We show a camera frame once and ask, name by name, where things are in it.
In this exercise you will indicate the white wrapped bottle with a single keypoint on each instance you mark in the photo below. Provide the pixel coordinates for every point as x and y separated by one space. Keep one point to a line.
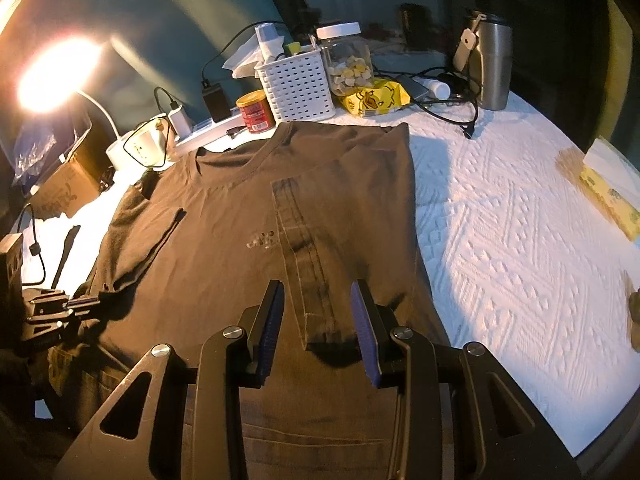
267 40

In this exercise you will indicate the small cream figurine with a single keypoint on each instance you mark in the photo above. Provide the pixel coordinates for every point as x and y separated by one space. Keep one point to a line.
160 127

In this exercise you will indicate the black clip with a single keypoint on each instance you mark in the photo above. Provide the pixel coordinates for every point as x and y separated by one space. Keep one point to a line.
106 180

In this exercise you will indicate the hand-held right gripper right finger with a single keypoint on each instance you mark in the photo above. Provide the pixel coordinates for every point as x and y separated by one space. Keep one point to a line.
365 332

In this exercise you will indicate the white paper tag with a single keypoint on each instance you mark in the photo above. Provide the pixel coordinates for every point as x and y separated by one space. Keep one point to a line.
467 38

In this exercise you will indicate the yellow tissue box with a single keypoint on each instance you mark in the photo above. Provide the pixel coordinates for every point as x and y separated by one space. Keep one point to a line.
612 195

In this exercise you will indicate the white textured blanket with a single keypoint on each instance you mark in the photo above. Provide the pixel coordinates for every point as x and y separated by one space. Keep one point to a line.
500 240

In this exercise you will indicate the yellow snack bag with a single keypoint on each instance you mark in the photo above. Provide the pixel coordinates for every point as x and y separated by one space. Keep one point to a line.
375 97

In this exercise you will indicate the black power adapter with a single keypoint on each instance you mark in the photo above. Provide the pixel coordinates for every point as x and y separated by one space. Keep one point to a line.
217 102

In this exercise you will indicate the red can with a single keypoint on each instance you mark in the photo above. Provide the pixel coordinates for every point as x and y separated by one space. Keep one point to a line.
255 115

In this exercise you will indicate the black usb plug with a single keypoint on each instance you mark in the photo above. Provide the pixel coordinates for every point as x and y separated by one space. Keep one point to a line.
234 132

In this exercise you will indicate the clear jar with white lid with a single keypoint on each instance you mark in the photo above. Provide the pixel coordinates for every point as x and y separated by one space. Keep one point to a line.
345 55

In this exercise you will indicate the steel tumbler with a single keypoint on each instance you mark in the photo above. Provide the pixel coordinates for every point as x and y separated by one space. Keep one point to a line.
492 65

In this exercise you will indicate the white tissue paper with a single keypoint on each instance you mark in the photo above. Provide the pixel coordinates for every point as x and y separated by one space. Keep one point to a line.
245 60

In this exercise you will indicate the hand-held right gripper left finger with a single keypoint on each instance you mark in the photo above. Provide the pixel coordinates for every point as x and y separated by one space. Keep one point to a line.
270 332

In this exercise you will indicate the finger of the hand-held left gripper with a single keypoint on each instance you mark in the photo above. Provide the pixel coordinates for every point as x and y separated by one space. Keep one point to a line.
55 300
47 318

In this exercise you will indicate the white plastic basket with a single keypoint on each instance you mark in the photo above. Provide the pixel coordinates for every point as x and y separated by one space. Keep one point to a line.
295 90

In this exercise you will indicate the clear plastic bag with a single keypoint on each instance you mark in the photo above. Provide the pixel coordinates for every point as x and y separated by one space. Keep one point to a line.
35 150

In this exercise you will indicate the white power strip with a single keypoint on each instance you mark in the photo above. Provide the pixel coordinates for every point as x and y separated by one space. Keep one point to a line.
210 132

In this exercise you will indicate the brown t-shirt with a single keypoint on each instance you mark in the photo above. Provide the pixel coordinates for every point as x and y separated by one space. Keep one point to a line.
200 220

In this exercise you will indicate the brown object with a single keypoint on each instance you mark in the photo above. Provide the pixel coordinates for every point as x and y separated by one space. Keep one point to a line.
635 310

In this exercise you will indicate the cardboard box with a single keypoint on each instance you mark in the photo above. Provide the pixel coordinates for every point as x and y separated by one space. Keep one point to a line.
65 185

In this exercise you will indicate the white pill bottle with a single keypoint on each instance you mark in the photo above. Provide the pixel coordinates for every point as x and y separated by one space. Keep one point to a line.
440 89

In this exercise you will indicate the dark denim pants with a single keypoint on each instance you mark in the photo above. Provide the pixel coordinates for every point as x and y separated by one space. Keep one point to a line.
310 450

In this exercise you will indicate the white desk lamp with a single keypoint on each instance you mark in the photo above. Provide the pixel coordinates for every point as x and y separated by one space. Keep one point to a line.
50 75

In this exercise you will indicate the yellow green small bottle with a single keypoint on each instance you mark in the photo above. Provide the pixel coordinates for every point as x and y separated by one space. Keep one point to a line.
293 48

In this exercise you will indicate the grey power bank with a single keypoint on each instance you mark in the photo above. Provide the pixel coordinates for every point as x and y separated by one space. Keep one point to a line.
412 87

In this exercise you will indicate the white charger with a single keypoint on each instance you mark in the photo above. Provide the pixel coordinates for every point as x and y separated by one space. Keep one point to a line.
180 120

